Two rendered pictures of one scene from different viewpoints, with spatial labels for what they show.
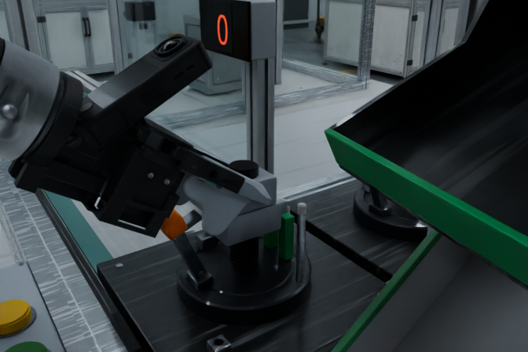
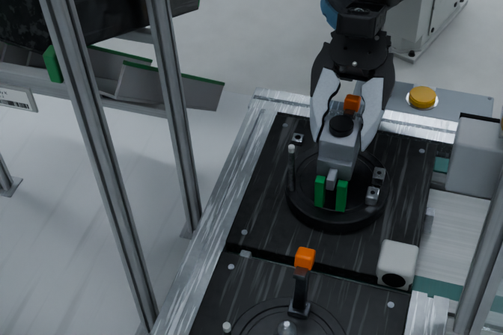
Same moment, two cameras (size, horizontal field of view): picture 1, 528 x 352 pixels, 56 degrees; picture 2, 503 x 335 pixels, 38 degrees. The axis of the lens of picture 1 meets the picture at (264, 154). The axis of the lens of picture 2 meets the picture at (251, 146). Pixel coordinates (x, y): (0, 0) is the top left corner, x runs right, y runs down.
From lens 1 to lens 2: 107 cm
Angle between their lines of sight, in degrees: 104
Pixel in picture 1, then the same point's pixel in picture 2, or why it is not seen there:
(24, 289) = (450, 114)
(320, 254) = (312, 246)
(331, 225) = (337, 291)
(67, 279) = (441, 134)
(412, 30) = not seen: outside the picture
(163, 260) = (404, 172)
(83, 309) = (400, 125)
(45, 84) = not seen: outside the picture
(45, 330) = (397, 107)
